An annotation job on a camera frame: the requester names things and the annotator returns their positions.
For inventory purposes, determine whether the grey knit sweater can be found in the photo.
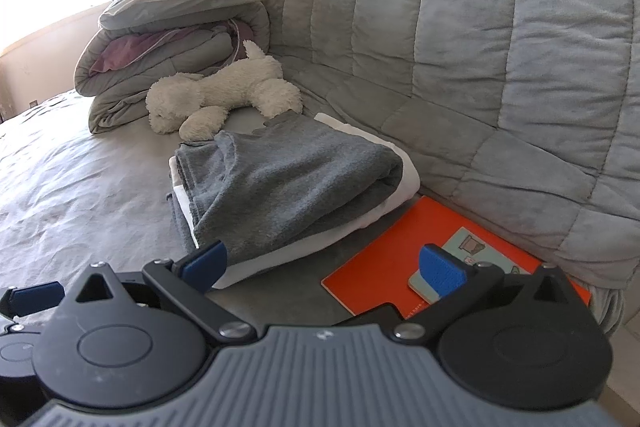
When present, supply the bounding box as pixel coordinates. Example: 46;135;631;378
175;112;405;269

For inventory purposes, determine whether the grey bed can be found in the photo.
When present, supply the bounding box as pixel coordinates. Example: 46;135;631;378
0;87;501;333

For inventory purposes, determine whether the light grey pillow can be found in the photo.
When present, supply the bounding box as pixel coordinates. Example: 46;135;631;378
98;0;269;32

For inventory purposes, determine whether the folded grey garment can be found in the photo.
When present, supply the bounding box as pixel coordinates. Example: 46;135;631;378
166;192;201;253

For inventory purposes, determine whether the white plush dog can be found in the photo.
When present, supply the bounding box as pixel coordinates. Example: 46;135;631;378
145;39;304;142

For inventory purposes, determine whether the grey quilted headboard cover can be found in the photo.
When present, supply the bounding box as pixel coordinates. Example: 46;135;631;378
220;0;640;338

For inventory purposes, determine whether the orange book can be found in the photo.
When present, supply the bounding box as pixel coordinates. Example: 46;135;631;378
321;195;592;320

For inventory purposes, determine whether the folded grey comforter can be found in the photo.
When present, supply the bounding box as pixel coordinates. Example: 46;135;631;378
74;2;271;135

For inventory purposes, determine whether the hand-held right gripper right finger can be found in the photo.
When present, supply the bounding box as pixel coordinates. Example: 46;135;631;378
392;243;583;345

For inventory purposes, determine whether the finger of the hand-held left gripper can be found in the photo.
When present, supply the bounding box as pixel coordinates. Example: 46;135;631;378
0;283;67;319

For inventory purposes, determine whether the folded white garment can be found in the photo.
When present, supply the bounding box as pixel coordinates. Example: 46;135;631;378
169;113;421;290

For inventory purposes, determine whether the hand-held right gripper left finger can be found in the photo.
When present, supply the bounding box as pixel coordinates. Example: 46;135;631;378
65;239;256;344

